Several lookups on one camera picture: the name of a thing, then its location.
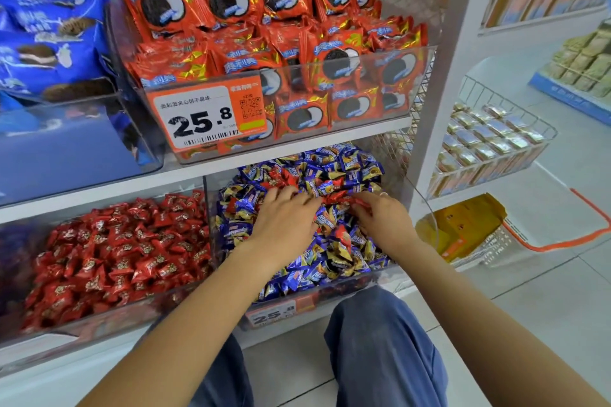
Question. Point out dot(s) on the person's left hand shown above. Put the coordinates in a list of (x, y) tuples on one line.
[(281, 225)]

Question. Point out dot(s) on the person's right hand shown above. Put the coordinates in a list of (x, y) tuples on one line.
[(389, 225)]

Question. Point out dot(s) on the person's right fingers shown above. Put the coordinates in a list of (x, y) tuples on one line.
[(367, 211)]

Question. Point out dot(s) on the person's left fingers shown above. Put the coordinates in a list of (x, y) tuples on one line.
[(293, 201)]

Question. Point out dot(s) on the red candy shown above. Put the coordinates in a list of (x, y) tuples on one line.
[(346, 199)]

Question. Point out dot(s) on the person's right forearm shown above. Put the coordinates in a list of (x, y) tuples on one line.
[(491, 330)]

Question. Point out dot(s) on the person's left forearm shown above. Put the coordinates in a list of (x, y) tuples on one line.
[(191, 325)]

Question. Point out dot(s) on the pile of blue gold candies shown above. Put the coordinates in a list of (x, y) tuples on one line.
[(329, 249)]

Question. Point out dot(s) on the clear bin of cookie packets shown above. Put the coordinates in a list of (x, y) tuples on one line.
[(305, 135)]

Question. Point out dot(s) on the clear bin of blue candies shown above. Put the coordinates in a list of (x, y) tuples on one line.
[(329, 294)]

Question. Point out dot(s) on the stack of yellow boxes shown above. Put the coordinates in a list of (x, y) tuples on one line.
[(465, 223)]

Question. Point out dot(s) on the white shelf unit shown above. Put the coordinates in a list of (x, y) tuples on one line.
[(191, 174)]

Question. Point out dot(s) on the small orange white price tag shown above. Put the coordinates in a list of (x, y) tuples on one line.
[(279, 312)]

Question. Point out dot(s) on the orange and white price tag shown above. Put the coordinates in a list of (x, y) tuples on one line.
[(205, 113)]

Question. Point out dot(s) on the rows of silver packets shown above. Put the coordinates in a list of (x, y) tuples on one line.
[(482, 144)]

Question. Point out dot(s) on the person's right leg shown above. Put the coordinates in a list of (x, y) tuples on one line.
[(382, 354)]

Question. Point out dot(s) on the person's leg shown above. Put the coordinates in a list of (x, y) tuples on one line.
[(382, 354), (224, 378)]

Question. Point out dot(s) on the pile of orange cookie packets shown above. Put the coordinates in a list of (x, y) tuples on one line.
[(267, 25)]

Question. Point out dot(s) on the pile of red candies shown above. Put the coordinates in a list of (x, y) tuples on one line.
[(119, 254)]

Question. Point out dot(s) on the person's left leg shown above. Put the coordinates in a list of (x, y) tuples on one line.
[(224, 378)]

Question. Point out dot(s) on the clear bin of blue packets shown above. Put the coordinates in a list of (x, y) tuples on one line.
[(71, 154)]

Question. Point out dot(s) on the blue display shelf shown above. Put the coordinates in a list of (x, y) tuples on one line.
[(568, 96)]

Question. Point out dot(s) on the clear bin of red candies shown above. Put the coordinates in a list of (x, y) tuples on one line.
[(86, 330)]

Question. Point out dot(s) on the rows of green packets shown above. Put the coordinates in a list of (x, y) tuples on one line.
[(582, 63)]

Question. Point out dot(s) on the pile of blue cookie packets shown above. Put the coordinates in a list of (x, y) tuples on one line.
[(47, 34)]

